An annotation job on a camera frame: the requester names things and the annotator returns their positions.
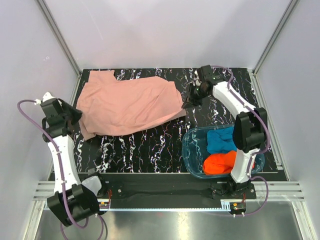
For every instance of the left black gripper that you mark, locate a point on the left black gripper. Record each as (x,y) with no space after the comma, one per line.
(77,114)

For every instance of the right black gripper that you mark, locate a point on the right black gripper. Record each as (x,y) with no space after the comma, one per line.
(190,100)

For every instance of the pink t shirt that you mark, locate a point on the pink t shirt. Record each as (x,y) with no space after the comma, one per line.
(112,107)

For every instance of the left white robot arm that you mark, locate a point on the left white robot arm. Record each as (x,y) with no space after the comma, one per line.
(74,199)

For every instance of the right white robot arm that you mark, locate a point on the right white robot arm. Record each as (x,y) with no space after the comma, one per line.
(250,135)

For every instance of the blue t shirt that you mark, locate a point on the blue t shirt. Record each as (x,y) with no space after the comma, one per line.
(220,141)

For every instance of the orange t shirt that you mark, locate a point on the orange t shirt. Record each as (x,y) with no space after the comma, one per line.
(219,163)

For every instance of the left small control board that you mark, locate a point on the left small control board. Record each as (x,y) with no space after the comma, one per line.
(104,205)

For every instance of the small control board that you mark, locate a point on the small control board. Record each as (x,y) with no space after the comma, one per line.
(104,205)
(239,206)

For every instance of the right small control board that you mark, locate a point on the right small control board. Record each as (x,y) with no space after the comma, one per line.
(239,206)

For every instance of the left aluminium corner post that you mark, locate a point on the left aluminium corner post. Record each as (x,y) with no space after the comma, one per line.
(44,8)

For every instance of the aluminium corner post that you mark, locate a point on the aluminium corner post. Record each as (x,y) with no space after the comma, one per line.
(44,8)
(276,34)

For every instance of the aluminium frame rail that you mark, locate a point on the aluminium frame rail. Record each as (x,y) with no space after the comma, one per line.
(258,190)

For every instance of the right aluminium corner post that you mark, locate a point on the right aluminium corner post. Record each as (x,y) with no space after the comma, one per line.
(276,34)

